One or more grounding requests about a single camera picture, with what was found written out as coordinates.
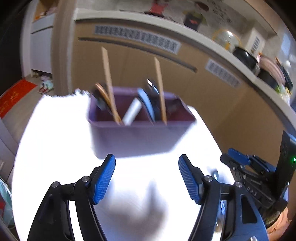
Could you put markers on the purple plastic utensil holder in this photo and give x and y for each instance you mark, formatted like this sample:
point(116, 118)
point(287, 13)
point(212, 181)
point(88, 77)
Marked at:
point(138, 139)

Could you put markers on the wooden chopstick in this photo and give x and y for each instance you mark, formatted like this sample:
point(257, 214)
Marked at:
point(108, 85)
point(160, 90)

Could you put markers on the glass lid with yellow rim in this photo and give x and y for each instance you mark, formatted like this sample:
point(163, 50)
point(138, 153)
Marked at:
point(225, 39)

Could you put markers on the black tray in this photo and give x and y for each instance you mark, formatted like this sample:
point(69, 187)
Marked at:
point(286, 78)

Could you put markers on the beige kitchen countertop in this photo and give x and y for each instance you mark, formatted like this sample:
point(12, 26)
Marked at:
point(185, 30)

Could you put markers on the black cooking pot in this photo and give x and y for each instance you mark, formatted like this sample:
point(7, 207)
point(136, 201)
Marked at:
point(246, 59)

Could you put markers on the white textured towel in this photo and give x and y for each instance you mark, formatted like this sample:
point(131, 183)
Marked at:
point(57, 139)

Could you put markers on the short grey vent grille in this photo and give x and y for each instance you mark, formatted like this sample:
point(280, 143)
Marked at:
point(223, 73)

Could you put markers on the person's right hand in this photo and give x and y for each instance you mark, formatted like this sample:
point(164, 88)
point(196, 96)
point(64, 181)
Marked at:
point(274, 216)

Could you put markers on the wooden spoon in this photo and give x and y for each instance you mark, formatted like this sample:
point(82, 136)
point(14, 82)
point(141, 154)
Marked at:
point(104, 93)

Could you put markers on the cartoon wall poster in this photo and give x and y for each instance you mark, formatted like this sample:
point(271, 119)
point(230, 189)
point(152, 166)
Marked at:
point(196, 14)

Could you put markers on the white shoe cabinet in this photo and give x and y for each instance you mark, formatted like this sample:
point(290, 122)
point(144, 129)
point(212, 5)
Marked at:
point(41, 46)

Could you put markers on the pink plastic basket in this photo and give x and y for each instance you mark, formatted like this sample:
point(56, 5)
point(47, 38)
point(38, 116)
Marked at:
point(272, 67)

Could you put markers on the red doormat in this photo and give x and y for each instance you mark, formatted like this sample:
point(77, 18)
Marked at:
point(16, 97)

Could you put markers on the black bowl under basket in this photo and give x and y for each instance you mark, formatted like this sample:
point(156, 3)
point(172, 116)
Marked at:
point(268, 78)

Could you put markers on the white egg-shaped object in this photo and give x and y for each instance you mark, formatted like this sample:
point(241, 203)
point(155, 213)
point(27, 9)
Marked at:
point(287, 64)

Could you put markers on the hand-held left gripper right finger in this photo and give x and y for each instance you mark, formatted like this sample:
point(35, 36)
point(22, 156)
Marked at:
point(188, 178)

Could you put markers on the bag of vegetables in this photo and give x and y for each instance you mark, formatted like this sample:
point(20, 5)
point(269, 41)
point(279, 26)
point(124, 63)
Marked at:
point(284, 95)

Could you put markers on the wooden kitchen cabinet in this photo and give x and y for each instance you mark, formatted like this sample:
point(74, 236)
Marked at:
point(129, 67)

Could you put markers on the green plastic bag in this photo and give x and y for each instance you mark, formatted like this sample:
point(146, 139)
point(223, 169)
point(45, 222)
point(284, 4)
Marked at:
point(5, 201)

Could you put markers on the long grey vent grille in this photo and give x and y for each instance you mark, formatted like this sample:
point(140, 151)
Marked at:
point(138, 38)

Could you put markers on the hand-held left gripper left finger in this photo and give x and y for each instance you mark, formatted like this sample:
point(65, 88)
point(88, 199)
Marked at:
point(104, 178)

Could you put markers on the blue-grey plastic spoon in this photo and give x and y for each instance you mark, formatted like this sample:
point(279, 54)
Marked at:
point(145, 102)

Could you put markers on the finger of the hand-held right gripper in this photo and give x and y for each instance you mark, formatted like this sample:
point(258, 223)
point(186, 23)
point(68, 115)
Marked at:
point(252, 185)

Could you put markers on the patterned slippers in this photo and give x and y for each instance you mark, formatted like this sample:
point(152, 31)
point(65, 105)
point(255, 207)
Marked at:
point(46, 86)

